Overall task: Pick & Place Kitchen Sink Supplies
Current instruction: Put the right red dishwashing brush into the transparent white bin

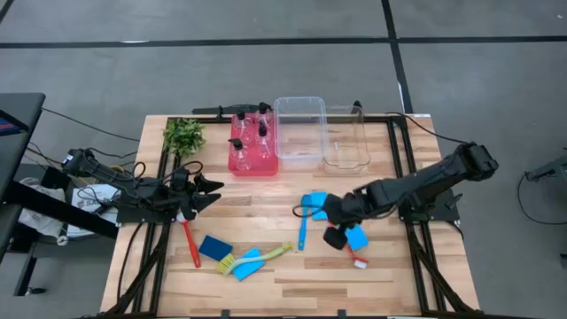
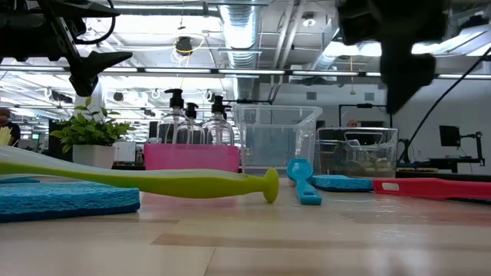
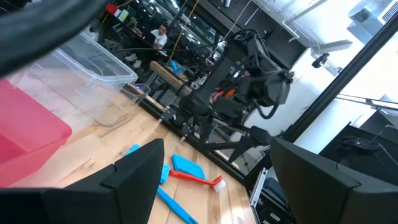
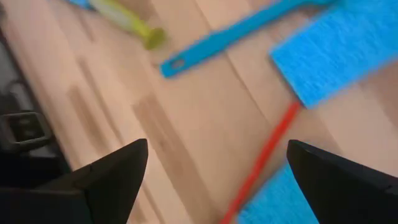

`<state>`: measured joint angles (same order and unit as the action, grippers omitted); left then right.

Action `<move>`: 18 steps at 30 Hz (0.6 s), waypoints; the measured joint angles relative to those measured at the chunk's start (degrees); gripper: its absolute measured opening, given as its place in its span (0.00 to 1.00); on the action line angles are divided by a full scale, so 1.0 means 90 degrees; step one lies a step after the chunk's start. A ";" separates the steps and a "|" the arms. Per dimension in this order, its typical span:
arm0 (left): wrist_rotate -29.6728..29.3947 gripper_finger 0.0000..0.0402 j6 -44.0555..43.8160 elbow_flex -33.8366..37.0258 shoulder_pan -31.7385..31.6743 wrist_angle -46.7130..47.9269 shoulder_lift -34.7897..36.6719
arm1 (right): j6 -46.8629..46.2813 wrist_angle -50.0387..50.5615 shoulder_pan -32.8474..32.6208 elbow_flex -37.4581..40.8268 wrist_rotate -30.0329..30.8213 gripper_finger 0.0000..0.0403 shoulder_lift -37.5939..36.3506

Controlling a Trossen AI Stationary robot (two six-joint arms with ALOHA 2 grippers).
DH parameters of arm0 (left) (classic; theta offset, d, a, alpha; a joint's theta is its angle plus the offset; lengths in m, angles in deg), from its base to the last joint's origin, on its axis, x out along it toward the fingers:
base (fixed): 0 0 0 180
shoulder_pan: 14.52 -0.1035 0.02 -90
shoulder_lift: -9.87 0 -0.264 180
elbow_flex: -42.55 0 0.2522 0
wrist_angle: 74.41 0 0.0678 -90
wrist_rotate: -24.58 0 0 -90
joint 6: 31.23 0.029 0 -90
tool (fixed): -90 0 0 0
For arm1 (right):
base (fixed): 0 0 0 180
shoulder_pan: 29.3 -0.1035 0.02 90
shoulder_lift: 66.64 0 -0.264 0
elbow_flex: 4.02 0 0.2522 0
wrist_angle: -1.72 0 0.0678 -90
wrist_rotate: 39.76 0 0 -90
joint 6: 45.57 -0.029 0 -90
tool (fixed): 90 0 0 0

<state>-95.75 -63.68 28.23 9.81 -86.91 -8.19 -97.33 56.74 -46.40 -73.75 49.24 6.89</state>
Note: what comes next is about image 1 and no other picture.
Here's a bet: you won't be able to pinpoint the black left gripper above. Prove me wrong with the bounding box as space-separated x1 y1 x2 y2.
170 166 225 222

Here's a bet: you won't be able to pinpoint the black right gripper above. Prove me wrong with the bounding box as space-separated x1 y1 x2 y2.
322 191 371 252

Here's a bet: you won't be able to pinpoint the light blue sponge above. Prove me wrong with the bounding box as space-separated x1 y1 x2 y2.
343 223 369 253
308 191 330 222
232 247 267 283

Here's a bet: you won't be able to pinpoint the red dish brush white bristles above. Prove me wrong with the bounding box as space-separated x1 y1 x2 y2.
327 223 369 270
175 211 203 269

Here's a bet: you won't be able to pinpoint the blue dish brush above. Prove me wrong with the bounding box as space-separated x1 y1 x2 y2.
298 193 313 252

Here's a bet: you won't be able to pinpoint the clear pump bottle black cap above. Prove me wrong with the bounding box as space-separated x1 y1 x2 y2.
256 123 274 160
233 110 254 144
255 102 275 134
228 138 252 172

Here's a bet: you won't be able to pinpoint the pink plastic bin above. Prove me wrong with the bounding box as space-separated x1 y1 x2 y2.
228 113 280 177

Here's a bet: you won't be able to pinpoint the dark blue sponge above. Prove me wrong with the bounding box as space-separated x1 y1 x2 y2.
198 234 235 262

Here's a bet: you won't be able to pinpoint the green dish brush yellow bristles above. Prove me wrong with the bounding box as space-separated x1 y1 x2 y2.
215 242 294 276

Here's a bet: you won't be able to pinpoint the potted green plant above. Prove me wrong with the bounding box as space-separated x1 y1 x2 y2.
162 118 207 159

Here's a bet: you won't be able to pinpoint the tall frosted clear bin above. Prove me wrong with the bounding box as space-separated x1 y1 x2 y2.
272 96 328 173

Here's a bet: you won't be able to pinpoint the white printed plastic bag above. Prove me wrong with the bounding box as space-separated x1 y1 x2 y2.
66 183 120 239

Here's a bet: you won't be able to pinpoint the white cloth bag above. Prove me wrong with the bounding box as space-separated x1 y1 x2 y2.
18 176 67 240

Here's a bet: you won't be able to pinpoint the black desk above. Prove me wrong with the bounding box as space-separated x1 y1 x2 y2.
0 91 120 298

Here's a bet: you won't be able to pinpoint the dark display screen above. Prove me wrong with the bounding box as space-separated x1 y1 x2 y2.
0 109 22 136

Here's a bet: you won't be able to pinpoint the black stand foot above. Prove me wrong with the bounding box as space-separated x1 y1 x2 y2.
524 145 567 190

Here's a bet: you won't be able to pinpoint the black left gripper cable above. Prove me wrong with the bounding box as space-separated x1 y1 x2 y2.
132 159 205 183

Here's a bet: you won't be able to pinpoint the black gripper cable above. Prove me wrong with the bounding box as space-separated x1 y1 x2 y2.
132 159 205 183
291 204 329 219

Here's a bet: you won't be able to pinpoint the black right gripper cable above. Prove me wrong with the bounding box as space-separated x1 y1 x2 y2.
291 204 329 219

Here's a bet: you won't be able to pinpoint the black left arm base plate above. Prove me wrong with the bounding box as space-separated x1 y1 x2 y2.
115 206 178 225

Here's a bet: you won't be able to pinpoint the black aluminium table frame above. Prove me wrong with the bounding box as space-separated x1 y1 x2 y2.
104 113 478 319

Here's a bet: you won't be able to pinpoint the black bar mount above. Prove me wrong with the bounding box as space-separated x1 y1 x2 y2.
191 104 274 117

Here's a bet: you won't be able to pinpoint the low clear bin with handles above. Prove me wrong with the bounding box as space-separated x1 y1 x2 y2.
322 105 371 175

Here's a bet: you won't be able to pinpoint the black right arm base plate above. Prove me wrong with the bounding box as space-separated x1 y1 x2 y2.
398 190 464 222

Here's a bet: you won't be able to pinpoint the thin black floor cable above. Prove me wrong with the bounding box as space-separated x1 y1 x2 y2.
42 107 142 143

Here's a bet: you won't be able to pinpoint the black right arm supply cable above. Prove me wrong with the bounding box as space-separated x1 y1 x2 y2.
384 110 470 146

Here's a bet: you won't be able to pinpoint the looped black floor cable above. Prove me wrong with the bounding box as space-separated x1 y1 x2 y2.
517 172 567 226

